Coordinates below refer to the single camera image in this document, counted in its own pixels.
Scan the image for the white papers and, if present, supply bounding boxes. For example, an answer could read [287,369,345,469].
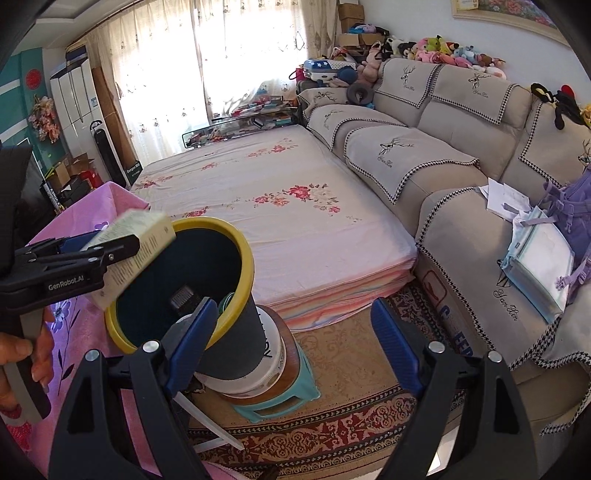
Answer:
[478,179,532,221]

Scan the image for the black yellow plush toy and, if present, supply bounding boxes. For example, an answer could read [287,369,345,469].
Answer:
[531,83,583,134]

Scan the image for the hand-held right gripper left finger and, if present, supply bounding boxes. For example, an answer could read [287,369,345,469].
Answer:
[48,296,220,480]

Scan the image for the white table leg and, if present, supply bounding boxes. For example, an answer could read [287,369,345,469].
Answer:
[173,392,245,450]

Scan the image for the cream floral mattress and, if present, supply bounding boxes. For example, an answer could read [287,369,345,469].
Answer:
[129,124,419,333]

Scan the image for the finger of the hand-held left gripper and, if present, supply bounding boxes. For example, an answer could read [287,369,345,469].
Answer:
[14,231,99,260]
[28,234,141,278]

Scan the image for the purple bag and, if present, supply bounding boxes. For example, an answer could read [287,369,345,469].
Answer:
[540,168,591,301]

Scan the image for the patterned beige red rug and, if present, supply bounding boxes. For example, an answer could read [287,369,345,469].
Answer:
[187,277,476,480]

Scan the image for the white plastic bucket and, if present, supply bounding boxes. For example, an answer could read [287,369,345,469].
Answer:
[194,307,287,398]

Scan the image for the open brown cardboard box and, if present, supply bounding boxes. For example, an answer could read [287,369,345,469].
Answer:
[340,33,384,49]

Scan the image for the white sheer curtain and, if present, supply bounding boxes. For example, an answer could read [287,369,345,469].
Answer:
[90,0,342,162]

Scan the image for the grey neck pillow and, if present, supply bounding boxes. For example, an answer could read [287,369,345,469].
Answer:
[347,82,376,104]

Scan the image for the white blue tote bag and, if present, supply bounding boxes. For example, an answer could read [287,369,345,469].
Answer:
[501,205,575,324]

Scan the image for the cream printed carton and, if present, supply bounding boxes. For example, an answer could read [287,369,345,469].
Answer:
[81,209,177,311]

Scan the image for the row of plush toys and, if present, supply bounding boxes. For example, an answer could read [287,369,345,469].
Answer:
[383,36,509,81]

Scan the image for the black ribbed object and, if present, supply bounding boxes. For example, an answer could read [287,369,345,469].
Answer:
[169,285,197,315]

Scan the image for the blue star-patterned bag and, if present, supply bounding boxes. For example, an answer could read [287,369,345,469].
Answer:
[303,58,342,81]

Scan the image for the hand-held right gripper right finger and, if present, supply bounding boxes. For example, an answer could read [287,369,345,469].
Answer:
[370,298,548,480]

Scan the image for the black yellow-rimmed trash bin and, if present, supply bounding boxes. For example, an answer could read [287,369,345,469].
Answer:
[104,217,269,381]

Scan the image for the teal plastic stool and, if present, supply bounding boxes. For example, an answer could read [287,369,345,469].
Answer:
[231,342,321,422]

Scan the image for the black tower fan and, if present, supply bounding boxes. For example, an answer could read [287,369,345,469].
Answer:
[89,120,127,188]

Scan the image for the cluttered glass coffee table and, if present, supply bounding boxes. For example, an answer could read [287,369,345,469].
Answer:
[182,97,301,148]

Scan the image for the beige sofa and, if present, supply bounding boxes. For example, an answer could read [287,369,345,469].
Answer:
[295,58,591,437]

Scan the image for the pink plush toy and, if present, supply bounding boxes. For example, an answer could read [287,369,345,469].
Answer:
[358,48,382,84]

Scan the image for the open cardboard box with flaps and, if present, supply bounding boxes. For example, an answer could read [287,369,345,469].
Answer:
[48,154,95,185]

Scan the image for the framed floral wall painting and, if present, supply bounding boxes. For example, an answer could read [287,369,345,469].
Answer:
[452,0,573,47]

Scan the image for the pink artificial flowers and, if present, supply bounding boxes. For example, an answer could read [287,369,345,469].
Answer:
[28,95,63,144]

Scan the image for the person's left hand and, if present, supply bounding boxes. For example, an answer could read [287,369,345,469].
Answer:
[0,318,55,411]

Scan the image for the black box with white print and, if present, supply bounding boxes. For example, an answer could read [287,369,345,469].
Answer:
[124,159,144,188]

